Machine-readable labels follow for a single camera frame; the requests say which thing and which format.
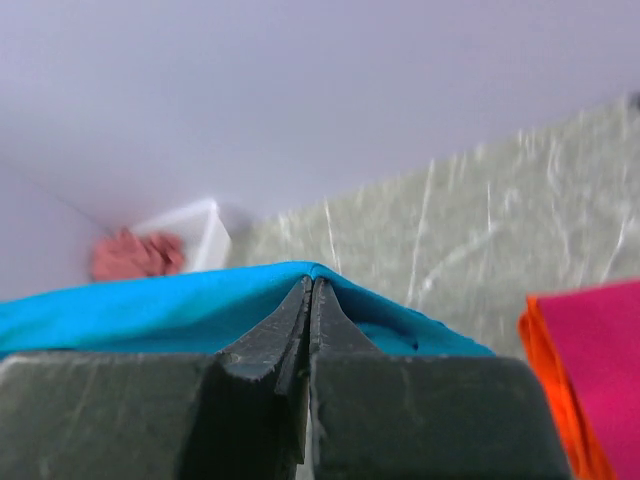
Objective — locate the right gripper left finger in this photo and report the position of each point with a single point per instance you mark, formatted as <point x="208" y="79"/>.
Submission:
<point x="273" y="355"/>

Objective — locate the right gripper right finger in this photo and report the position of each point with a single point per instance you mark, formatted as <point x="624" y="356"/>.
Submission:
<point x="330" y="328"/>

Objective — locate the blue t shirt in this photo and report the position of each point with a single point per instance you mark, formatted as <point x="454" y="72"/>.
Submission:
<point x="207" y="311"/>

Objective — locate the white plastic basket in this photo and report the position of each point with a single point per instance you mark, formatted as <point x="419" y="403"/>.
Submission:
<point x="206" y="242"/>

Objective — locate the salmon crumpled t shirt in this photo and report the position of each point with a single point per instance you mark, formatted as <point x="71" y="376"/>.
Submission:
<point x="126" y="256"/>

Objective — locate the pink folded t shirt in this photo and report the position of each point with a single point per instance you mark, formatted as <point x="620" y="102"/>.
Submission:
<point x="596" y="334"/>

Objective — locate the orange folded t shirt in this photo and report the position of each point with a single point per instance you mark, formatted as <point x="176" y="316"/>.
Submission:
<point x="585" y="454"/>

